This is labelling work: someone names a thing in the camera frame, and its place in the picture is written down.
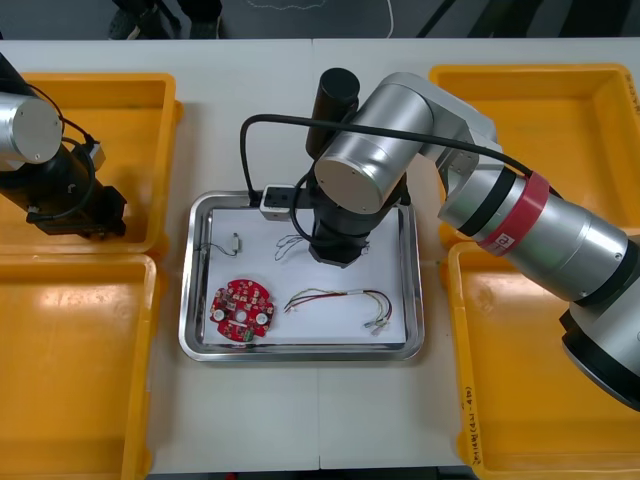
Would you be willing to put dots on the small metal solenoid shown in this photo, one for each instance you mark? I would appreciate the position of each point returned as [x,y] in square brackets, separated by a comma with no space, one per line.
[236,243]

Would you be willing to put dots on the steel tray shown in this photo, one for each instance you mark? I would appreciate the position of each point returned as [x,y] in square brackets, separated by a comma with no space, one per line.
[186,300]

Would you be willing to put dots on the person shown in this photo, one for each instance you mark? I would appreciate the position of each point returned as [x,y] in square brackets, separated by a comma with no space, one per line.
[165,15]

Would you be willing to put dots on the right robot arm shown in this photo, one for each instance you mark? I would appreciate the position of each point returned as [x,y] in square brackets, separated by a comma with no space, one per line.
[390,130]

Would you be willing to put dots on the yellow-orange plastic bin with handwriting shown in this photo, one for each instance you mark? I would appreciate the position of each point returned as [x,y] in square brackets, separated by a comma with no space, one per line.
[525,400]

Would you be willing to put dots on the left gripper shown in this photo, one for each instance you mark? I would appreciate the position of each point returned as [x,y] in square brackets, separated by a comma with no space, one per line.
[95,215]

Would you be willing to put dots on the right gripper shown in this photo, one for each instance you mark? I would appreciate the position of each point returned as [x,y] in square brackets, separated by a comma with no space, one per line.
[337,250]

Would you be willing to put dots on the white sheet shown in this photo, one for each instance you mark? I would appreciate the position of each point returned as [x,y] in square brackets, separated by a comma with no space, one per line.
[260,270]

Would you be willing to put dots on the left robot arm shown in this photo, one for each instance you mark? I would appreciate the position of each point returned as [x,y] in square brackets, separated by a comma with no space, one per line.
[30,130]

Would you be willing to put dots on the round red circuit board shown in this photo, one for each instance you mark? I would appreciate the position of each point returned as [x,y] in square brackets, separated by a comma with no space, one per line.
[240,300]

